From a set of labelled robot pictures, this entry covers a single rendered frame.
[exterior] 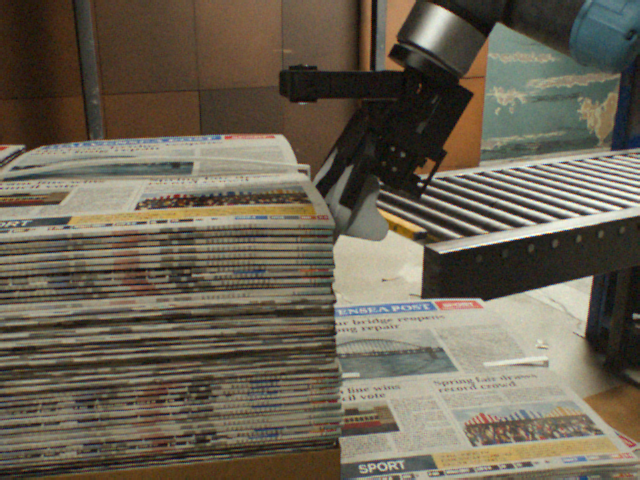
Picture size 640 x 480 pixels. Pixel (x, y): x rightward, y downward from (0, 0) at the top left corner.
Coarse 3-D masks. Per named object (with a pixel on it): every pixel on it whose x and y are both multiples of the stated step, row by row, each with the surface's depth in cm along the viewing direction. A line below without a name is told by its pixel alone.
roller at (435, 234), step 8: (384, 208) 147; (392, 208) 146; (400, 216) 141; (408, 216) 140; (416, 224) 136; (424, 224) 134; (432, 232) 131; (440, 232) 130; (448, 232) 129; (424, 240) 132; (432, 240) 130; (440, 240) 128; (448, 240) 126
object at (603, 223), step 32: (544, 224) 134; (576, 224) 134; (608, 224) 137; (448, 256) 119; (480, 256) 122; (512, 256) 126; (544, 256) 130; (576, 256) 135; (608, 256) 140; (448, 288) 121; (480, 288) 125; (512, 288) 129
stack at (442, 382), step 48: (336, 336) 79; (384, 336) 80; (432, 336) 80; (480, 336) 80; (384, 384) 69; (432, 384) 69; (480, 384) 69; (528, 384) 69; (384, 432) 60; (432, 432) 60; (480, 432) 60; (528, 432) 60; (576, 432) 61
